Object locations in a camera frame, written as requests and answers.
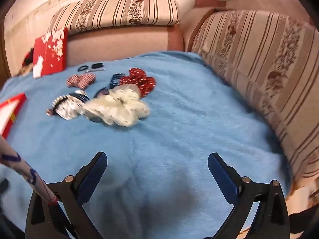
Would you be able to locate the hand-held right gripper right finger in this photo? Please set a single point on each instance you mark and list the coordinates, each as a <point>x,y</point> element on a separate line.
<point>225,179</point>

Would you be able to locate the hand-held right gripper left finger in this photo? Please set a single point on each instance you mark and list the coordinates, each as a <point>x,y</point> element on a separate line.
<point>90,176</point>

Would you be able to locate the white cherry print scrunchie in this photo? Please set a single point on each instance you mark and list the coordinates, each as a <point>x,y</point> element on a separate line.
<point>68,108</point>

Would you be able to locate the cream scrunchie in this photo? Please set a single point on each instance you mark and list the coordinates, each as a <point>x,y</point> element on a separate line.
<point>119,107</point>

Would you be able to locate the red white striped scrunchie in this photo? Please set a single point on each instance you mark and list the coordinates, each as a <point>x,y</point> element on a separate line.
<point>81,80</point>

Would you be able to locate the red cardboard box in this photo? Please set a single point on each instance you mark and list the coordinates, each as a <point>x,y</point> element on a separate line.
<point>10,109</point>

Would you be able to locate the red dotted scrunchie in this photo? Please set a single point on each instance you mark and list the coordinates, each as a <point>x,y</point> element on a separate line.
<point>140,78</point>

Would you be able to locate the thick black hair band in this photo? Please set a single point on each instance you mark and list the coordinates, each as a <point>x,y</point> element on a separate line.
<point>97,65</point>

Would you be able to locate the person's left forearm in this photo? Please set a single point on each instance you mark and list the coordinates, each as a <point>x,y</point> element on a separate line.
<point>17,164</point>

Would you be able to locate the blue fleece blanket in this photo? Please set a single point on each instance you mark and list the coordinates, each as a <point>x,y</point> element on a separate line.
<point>174,119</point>

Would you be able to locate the navy floral scrunchie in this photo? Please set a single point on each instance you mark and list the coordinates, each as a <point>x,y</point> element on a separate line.
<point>79,95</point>

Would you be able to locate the beaded hair clip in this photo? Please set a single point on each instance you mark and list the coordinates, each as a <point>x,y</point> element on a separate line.
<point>57,100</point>

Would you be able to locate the blue striped headband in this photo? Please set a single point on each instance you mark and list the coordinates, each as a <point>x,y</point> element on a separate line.
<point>113,79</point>

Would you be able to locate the slim metal hair clip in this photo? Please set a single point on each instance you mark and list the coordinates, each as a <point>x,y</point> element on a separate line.
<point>96,70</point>

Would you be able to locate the wide striped floral cushion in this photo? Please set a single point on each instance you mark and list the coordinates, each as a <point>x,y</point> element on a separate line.
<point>261,62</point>

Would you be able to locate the red gift box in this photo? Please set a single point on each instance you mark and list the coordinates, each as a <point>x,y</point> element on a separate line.
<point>51,52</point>

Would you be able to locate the pink sofa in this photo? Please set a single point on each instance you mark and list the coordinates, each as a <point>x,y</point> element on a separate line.
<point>119,44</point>

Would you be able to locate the long striped floral cushion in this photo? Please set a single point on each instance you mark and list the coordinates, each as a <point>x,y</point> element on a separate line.
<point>117,10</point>

